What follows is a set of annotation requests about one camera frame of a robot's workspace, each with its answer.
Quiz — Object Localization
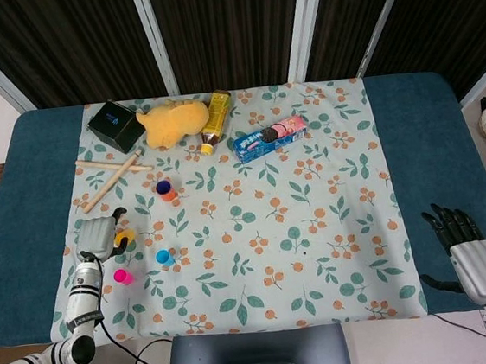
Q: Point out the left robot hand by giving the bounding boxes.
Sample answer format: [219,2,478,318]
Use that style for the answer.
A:
[71,206,133,265]

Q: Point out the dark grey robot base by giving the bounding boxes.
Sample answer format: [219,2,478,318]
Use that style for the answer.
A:
[163,319,354,364]

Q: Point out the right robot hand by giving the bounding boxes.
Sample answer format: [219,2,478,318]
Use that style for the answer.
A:
[412,197,486,312]

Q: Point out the dark folding screen white frames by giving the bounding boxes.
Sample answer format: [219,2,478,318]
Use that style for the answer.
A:
[0,0,486,152]

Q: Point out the blue table cover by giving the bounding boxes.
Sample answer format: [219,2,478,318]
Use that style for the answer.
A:
[0,61,486,361]

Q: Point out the blue sandwich cookie box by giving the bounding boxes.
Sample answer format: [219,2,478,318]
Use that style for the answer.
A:
[230,113,310,165]

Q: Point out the black cardboard box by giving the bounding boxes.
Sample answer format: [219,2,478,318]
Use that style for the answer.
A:
[83,96,149,158]

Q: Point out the tea bottle yellow cap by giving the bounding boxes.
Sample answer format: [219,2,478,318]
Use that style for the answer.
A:
[194,89,237,156]

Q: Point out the yellow plastic cup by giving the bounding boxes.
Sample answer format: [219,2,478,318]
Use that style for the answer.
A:
[112,227,137,248]

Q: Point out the light blue plastic cup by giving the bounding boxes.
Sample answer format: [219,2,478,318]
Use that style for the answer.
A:
[155,247,176,268]

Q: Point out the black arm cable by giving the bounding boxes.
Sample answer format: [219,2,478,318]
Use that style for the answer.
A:
[79,242,176,364]

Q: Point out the wooden stick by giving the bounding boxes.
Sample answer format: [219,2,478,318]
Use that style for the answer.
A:
[77,147,149,214]
[74,151,155,180]

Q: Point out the floral print tablecloth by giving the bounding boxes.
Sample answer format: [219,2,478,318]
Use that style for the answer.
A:
[26,69,430,358]

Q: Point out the thin black floor cable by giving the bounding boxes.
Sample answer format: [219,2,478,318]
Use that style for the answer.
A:
[430,308,486,346]

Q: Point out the orange plush toy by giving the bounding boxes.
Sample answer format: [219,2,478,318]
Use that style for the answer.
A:
[134,94,214,152]

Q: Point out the pink plastic cup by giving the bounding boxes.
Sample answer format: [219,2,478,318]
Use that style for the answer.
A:
[112,267,135,288]

